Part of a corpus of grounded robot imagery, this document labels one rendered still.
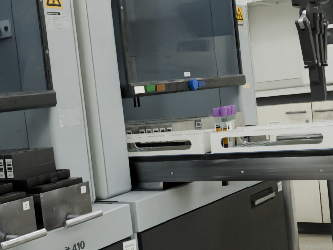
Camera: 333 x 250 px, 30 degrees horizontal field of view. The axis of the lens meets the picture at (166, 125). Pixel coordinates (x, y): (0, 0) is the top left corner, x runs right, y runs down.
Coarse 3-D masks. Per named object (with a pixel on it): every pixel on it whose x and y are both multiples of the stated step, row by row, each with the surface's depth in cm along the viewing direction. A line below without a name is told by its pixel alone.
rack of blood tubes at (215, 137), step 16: (240, 128) 143; (256, 128) 138; (272, 128) 132; (288, 128) 130; (304, 128) 128; (320, 128) 126; (240, 144) 143; (256, 144) 141; (272, 144) 143; (288, 144) 141; (304, 144) 129; (320, 144) 127
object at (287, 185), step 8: (328, 120) 200; (280, 136) 163; (288, 136) 162; (296, 136) 161; (304, 136) 160; (312, 136) 159; (320, 136) 158; (288, 184) 164; (328, 184) 201; (288, 192) 164; (328, 192) 201; (288, 200) 164; (288, 208) 164; (288, 216) 165; (288, 224) 165; (296, 224) 165; (288, 232) 165; (296, 232) 165; (288, 240) 165; (296, 240) 165; (288, 248) 166; (296, 248) 164
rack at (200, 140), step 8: (128, 136) 158; (136, 136) 155; (144, 136) 151; (152, 136) 150; (160, 136) 149; (168, 136) 147; (176, 136) 146; (184, 136) 145; (192, 136) 144; (200, 136) 142; (208, 136) 145; (128, 144) 165; (192, 144) 144; (200, 144) 143; (208, 144) 144; (128, 152) 154; (136, 152) 153; (144, 152) 152; (152, 152) 150; (160, 152) 149; (168, 152) 148; (176, 152) 146; (184, 152) 145; (192, 152) 144; (200, 152) 143
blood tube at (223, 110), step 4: (220, 108) 139; (224, 108) 138; (224, 112) 138; (224, 116) 139; (224, 120) 139; (224, 124) 139; (224, 128) 139; (224, 140) 139; (228, 140) 140; (224, 144) 140; (228, 144) 140
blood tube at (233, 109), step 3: (231, 108) 142; (234, 108) 142; (231, 111) 142; (234, 111) 142; (231, 114) 142; (234, 114) 142; (231, 117) 142; (234, 117) 142; (231, 120) 143; (234, 120) 142; (231, 123) 143; (234, 123) 142; (234, 126) 142; (234, 138) 143; (234, 141) 143; (234, 144) 143
